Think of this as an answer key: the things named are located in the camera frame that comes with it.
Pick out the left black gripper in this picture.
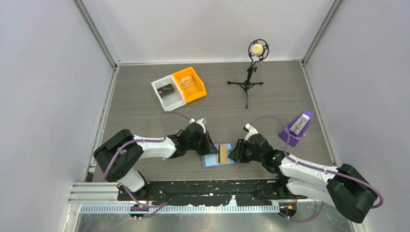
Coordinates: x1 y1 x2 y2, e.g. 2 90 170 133
187 130 219 156

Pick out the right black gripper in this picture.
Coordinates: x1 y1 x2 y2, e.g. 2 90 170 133
228 139 264 163

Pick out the blue card holder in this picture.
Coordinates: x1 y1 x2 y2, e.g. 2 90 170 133
201 143 234 168

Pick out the gold credit card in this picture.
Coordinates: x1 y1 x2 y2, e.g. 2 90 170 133
217 145 228 164

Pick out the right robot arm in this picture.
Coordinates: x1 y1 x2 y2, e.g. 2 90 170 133
228 133 377 223

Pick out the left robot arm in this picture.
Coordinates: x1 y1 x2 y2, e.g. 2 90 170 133
93 122 218 200

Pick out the card in orange bin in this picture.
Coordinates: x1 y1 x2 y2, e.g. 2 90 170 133
179 75 195 88

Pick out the orange plastic bin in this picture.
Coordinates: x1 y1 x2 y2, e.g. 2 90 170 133
172 67 207 103

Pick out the purple metronome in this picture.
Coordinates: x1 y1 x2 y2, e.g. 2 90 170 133
278 110 314 147

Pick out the black tripod mic stand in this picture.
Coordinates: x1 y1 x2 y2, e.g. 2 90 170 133
227 61 264 109

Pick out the white plastic bin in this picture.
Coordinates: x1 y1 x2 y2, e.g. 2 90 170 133
151 74 187 111

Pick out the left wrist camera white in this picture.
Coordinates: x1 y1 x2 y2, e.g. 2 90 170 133
189 118 207 133

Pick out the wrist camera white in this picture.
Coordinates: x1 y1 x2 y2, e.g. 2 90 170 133
189 118 207 133
243 123 259 141

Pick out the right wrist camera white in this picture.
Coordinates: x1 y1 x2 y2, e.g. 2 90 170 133
243 123 259 141

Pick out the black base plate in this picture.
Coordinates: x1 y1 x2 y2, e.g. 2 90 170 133
133 179 304 206

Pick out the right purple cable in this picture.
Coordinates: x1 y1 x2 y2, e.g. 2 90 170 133
249 116 384 223

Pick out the microphone with shock mount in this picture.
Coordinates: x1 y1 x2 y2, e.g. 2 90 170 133
248 39 269 63

